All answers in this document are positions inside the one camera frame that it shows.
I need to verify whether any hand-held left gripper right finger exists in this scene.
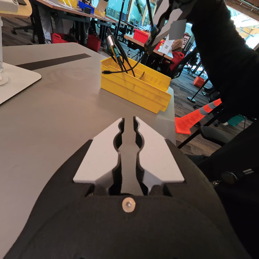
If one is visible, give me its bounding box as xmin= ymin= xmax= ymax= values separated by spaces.
xmin=133 ymin=116 xmax=185 ymax=195

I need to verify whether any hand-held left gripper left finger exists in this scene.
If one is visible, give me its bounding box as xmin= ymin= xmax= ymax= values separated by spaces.
xmin=73 ymin=118 xmax=125 ymax=191

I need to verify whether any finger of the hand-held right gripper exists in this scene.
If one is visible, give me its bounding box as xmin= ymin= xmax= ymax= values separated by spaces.
xmin=153 ymin=0 xmax=173 ymax=27
xmin=144 ymin=8 xmax=186 ymax=55

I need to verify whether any yellow plastic bin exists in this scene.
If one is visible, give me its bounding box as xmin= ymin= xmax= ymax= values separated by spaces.
xmin=100 ymin=57 xmax=172 ymax=114

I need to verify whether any black cable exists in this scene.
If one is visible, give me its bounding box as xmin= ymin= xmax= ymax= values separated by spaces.
xmin=102 ymin=0 xmax=157 ymax=75

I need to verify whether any person's right forearm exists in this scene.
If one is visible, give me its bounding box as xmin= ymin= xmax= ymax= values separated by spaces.
xmin=186 ymin=0 xmax=259 ymax=122

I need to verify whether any white paper sign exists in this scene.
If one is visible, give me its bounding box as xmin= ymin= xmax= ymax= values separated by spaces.
xmin=161 ymin=38 xmax=174 ymax=54

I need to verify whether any red plastic bin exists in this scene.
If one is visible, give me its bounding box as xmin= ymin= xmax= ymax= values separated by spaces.
xmin=87 ymin=34 xmax=101 ymax=52
xmin=51 ymin=33 xmax=78 ymax=44
xmin=134 ymin=29 xmax=150 ymax=44

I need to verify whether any red plastic container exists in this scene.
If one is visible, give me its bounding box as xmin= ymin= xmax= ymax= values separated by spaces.
xmin=170 ymin=51 xmax=185 ymax=71

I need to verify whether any silver adapter dongle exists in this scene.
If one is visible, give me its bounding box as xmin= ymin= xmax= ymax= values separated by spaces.
xmin=107 ymin=35 xmax=124 ymax=71

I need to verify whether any orange traffic cone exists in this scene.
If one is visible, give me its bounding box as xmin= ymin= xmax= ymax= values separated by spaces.
xmin=175 ymin=98 xmax=222 ymax=134

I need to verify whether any orange floor box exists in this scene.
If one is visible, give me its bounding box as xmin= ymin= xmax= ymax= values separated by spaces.
xmin=193 ymin=76 xmax=206 ymax=88

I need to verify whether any black office chair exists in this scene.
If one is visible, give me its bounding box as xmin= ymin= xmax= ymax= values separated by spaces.
xmin=199 ymin=126 xmax=235 ymax=146

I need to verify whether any black badge reel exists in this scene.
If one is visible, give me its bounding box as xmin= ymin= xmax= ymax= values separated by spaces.
xmin=212 ymin=169 xmax=254 ymax=185

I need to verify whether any blue plastic bin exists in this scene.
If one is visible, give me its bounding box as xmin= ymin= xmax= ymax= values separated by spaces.
xmin=79 ymin=1 xmax=95 ymax=14

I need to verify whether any teal box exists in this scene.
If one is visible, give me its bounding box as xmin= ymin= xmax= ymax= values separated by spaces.
xmin=228 ymin=114 xmax=245 ymax=127

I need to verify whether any long wooden workbench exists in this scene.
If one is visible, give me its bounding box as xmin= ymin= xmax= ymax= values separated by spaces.
xmin=28 ymin=0 xmax=122 ymax=45

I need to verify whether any white monitor stand base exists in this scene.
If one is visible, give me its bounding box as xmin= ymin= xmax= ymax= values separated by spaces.
xmin=0 ymin=16 xmax=42 ymax=105

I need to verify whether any bundle of black cables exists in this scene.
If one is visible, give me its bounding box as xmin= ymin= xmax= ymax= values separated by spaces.
xmin=106 ymin=28 xmax=136 ymax=77

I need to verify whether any black stanchion post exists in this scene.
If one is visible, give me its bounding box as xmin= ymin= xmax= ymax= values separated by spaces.
xmin=187 ymin=78 xmax=210 ymax=102

